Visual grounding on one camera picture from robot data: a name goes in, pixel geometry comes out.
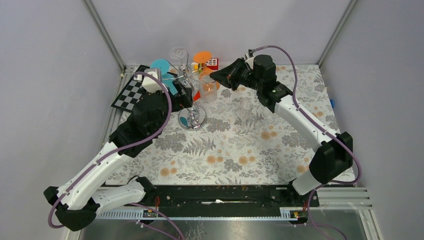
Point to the black white checkerboard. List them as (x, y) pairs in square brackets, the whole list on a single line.
[(130, 95)]

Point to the chrome wine glass rack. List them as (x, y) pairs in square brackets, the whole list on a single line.
[(191, 118)]

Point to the red white block toy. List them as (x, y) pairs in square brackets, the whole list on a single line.
[(208, 66)]

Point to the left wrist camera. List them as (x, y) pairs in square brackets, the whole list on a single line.
[(147, 82)]

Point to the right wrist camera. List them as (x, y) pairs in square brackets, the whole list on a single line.
[(249, 57)]

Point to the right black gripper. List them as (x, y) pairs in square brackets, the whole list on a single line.
[(228, 75)]

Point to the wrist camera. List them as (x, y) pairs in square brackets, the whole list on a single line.
[(249, 57), (147, 82)]

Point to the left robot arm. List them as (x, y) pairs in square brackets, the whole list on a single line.
[(78, 202)]

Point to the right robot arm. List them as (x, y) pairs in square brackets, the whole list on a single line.
[(332, 150)]

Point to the blue wine glass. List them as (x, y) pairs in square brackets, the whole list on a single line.
[(167, 79), (162, 64)]

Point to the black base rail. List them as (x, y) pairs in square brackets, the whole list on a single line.
[(226, 201)]

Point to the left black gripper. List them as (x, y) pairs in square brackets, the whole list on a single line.
[(185, 99)]

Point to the clear wine glass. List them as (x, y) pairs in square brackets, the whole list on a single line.
[(261, 124), (244, 112), (180, 54)]

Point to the orange wine glass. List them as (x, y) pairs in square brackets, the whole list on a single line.
[(201, 57)]

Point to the floral tablecloth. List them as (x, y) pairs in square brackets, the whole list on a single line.
[(215, 154)]

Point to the red curved block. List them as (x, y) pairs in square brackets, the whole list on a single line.
[(196, 96)]

